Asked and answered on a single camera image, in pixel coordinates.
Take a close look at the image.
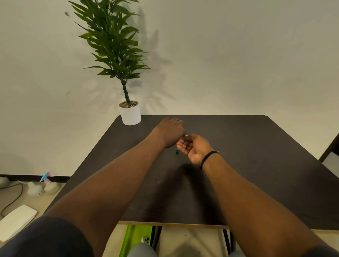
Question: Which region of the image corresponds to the person's left hand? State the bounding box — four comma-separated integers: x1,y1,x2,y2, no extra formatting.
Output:
151,118,186,149

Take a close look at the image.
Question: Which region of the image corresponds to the person's right hand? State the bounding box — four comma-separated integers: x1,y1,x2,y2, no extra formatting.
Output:
176,134,215,167

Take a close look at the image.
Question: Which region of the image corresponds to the person's right forearm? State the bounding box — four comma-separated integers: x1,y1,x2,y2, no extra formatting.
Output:
202,153,331,257

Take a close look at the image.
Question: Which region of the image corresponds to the person's left forearm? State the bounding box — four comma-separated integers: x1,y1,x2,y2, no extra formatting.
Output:
44,129,167,257

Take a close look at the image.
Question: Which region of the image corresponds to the black wristband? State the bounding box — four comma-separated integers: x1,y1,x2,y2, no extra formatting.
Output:
199,151,219,170

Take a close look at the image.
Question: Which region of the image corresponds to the green plant in white pot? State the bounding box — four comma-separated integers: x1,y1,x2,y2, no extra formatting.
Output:
68,0,150,126

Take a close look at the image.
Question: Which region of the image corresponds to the black table leg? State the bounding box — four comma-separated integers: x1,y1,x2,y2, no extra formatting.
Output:
222,229,237,252
151,226,163,250

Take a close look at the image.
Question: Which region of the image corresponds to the green box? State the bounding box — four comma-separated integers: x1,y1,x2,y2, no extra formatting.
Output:
118,225,153,257

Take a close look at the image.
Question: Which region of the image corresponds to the dark wooden chair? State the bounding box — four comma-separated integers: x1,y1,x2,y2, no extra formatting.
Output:
319,132,339,178

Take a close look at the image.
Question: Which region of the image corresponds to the white spray bottle blue trigger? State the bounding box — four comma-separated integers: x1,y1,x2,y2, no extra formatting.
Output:
40,172,61,195

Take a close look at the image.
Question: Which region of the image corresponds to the white flat device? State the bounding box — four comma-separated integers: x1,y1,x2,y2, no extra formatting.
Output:
0,205,38,243

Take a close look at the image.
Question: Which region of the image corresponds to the black cable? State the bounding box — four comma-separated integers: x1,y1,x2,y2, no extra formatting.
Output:
0,183,24,217

